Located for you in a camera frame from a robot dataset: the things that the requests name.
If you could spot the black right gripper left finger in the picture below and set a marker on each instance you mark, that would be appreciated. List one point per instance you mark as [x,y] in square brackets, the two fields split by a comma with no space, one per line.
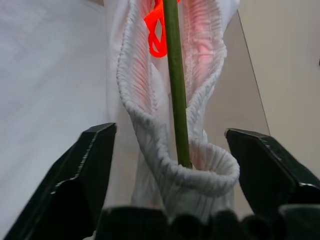
[72,180]

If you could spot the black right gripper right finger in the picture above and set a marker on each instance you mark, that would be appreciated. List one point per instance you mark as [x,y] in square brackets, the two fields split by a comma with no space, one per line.
[270,172]

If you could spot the white shorts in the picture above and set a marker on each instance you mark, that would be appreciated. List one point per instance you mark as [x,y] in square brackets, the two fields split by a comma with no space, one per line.
[150,140]

